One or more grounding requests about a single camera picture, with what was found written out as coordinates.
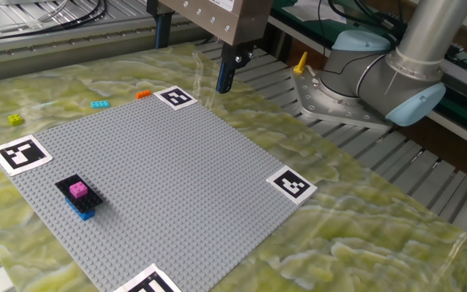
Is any black cable green connector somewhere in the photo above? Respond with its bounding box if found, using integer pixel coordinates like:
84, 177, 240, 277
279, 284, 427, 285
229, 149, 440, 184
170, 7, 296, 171
326, 0, 405, 40

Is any long aluminium rail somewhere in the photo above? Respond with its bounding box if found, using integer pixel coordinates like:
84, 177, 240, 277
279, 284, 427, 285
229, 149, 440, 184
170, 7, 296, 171
0, 18, 222, 85

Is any thin white cable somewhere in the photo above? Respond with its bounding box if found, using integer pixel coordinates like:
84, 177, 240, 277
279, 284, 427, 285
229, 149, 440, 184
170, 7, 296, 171
383, 66, 401, 97

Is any blue Lego brick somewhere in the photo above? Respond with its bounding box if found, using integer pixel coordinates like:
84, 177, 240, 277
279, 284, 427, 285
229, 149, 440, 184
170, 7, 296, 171
64, 197, 96, 222

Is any white paper sheet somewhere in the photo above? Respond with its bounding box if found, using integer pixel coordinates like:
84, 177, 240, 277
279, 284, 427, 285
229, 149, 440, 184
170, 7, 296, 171
292, 0, 332, 24

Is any black cable bundle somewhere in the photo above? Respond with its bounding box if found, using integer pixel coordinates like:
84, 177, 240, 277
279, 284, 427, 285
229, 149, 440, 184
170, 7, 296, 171
0, 0, 108, 44

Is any black Lego plate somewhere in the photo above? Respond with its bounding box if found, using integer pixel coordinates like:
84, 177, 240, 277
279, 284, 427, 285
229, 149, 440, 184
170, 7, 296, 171
54, 174, 105, 215

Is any silver robot mounting plate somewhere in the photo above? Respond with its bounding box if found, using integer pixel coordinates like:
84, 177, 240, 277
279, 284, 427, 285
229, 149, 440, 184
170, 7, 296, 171
291, 67, 392, 131

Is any black keyboard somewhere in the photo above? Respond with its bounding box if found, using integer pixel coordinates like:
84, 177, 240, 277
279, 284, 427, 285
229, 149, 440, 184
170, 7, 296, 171
446, 40, 466, 60

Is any tan metal gripper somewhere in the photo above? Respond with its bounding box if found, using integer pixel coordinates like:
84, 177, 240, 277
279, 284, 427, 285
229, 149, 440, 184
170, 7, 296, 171
146, 0, 276, 95

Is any yellow plastic cone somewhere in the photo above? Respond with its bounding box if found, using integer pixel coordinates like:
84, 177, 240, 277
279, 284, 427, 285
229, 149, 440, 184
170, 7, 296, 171
293, 51, 309, 75

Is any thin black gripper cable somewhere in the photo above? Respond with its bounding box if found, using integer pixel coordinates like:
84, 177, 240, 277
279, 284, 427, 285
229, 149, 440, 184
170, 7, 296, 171
316, 0, 387, 78

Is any black white fiducial marker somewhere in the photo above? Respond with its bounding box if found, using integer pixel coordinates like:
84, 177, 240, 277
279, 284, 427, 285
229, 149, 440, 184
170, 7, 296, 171
153, 85, 199, 111
265, 165, 319, 206
113, 262, 182, 292
0, 134, 54, 178

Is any magenta Lego brick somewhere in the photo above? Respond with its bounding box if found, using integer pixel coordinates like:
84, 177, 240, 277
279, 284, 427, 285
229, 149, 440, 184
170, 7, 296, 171
69, 181, 89, 200

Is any grey Lego baseplate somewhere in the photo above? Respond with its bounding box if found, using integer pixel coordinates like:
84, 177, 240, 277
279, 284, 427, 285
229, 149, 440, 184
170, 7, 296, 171
8, 92, 302, 292

